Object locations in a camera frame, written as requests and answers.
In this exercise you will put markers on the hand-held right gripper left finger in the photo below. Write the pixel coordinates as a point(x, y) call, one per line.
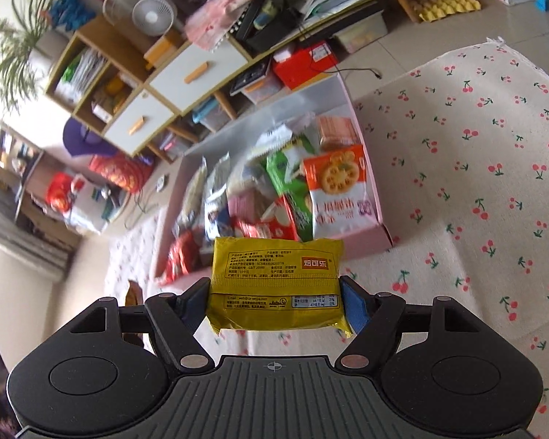
point(194, 302)

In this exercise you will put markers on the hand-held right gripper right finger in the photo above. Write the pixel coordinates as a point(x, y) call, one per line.
point(352, 304)

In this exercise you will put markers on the red snack packet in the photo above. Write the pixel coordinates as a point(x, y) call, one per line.
point(274, 224)
point(178, 256)

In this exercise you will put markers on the gold snack packet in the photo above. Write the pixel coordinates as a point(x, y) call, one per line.
point(133, 292)

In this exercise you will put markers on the pink cardboard box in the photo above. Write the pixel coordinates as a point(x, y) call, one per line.
point(370, 238)

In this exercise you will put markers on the yellow snack packet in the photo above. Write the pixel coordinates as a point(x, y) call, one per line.
point(274, 283)

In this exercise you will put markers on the silver white snack packet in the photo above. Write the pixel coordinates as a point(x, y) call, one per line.
point(215, 192)
point(192, 196)

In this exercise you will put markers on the pink snack packet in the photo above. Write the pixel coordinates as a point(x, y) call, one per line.
point(247, 203)

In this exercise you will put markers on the orange white biscuit packet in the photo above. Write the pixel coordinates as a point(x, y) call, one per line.
point(338, 183)

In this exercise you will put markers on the green chip packet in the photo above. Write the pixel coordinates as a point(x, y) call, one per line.
point(286, 169)

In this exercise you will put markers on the clear cracker packet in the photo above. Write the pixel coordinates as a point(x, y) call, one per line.
point(336, 130)

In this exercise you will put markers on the cherry print tablecloth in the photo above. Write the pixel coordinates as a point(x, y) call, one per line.
point(462, 238)

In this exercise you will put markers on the white shopping bag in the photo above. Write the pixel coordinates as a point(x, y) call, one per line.
point(89, 212)

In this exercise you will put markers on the red round printed bag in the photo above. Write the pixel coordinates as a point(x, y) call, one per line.
point(119, 171)

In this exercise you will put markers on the red gift bag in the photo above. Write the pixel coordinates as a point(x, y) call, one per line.
point(59, 192)

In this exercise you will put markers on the white cabinet drawer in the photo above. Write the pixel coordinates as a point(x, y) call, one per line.
point(196, 89)
point(139, 135)

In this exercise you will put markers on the grey striped curtain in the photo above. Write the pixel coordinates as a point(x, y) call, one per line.
point(23, 242)

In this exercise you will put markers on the wooden bookshelf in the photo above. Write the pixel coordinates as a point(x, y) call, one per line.
point(32, 219)

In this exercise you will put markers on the blue lid storage bin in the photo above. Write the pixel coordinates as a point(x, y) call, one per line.
point(212, 116)

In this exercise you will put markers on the purple hat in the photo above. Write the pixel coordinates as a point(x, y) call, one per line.
point(80, 139)

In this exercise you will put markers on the long wooden cabinet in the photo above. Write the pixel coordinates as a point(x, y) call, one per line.
point(225, 105)

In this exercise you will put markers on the small white carton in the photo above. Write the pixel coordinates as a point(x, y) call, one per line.
point(103, 112)

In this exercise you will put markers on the clear plastic storage bin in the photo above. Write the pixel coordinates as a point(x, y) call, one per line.
point(256, 89)
point(363, 32)

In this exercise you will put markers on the yellow shelf item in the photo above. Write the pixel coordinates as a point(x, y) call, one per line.
point(114, 89)

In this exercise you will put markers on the red cardboard box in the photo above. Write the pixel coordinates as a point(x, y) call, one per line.
point(306, 61)

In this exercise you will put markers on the yellow cardboard box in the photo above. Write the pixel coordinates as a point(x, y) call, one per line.
point(158, 50)

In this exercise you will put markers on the stack of booklets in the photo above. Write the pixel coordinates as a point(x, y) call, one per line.
point(80, 71)

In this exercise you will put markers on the black storage box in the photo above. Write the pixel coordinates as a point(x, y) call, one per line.
point(265, 36)

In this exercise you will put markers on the pink cherry print cloth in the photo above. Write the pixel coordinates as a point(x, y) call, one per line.
point(219, 13)

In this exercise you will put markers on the white desk fan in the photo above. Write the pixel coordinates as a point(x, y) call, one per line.
point(148, 13)

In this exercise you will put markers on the green potted plant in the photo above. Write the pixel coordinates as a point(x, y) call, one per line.
point(16, 50)

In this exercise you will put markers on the yellow egg tray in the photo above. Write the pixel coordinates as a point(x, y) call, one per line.
point(443, 4)

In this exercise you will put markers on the blue hanging ornament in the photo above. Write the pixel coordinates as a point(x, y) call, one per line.
point(71, 7)

